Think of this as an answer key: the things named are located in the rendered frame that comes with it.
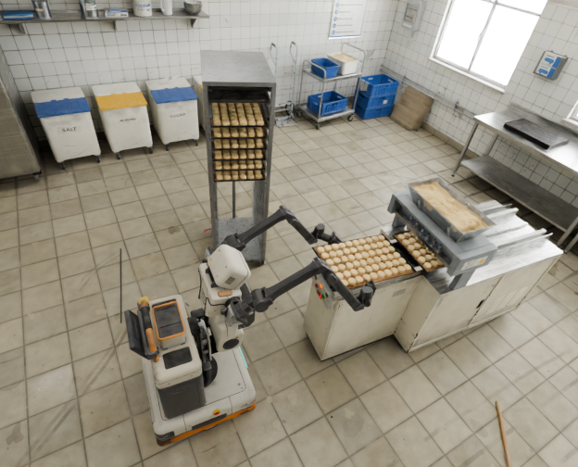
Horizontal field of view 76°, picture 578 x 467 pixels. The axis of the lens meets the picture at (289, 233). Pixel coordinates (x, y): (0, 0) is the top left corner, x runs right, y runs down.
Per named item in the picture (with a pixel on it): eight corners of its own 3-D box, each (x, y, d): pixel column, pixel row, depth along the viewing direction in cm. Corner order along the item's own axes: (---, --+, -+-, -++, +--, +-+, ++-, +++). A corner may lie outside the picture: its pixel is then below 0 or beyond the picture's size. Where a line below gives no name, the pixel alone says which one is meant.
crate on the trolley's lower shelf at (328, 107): (331, 101, 645) (332, 90, 631) (345, 109, 624) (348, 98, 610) (306, 107, 617) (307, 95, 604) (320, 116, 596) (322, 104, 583)
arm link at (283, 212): (284, 199, 221) (293, 210, 216) (290, 210, 233) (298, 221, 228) (221, 239, 219) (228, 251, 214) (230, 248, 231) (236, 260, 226)
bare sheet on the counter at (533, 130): (504, 123, 454) (505, 122, 453) (523, 119, 471) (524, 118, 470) (550, 146, 417) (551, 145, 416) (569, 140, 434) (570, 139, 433)
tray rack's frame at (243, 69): (266, 266, 363) (279, 82, 244) (212, 271, 352) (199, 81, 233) (257, 223, 409) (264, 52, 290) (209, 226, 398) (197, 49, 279)
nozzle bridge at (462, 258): (413, 220, 308) (427, 185, 285) (476, 283, 260) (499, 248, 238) (380, 227, 296) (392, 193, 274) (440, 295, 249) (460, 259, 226)
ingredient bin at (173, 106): (164, 154, 505) (156, 98, 454) (153, 132, 545) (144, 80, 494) (202, 147, 527) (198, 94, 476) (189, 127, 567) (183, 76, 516)
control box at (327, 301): (315, 282, 266) (318, 269, 256) (331, 308, 250) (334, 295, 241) (310, 283, 264) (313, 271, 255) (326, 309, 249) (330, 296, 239)
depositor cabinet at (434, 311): (458, 262, 397) (495, 200, 341) (511, 315, 350) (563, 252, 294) (358, 294, 352) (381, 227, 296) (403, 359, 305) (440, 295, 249)
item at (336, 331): (370, 309, 340) (397, 237, 280) (391, 339, 318) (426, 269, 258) (301, 331, 316) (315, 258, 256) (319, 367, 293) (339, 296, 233)
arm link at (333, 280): (316, 266, 199) (324, 279, 191) (325, 259, 199) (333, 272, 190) (349, 302, 227) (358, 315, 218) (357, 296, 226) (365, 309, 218)
